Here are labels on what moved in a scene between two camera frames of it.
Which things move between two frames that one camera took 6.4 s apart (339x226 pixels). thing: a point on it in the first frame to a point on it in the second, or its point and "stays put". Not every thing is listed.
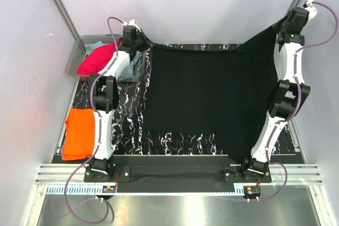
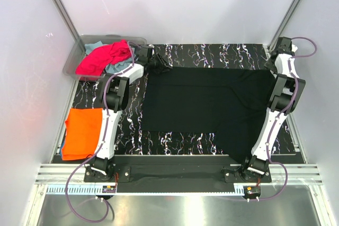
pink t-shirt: [94, 63] stays put
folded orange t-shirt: [79, 137] stays put
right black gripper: [276, 27] to [268, 65]
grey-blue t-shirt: [127, 72] stays put
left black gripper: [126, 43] to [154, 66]
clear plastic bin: [78, 53] stays put
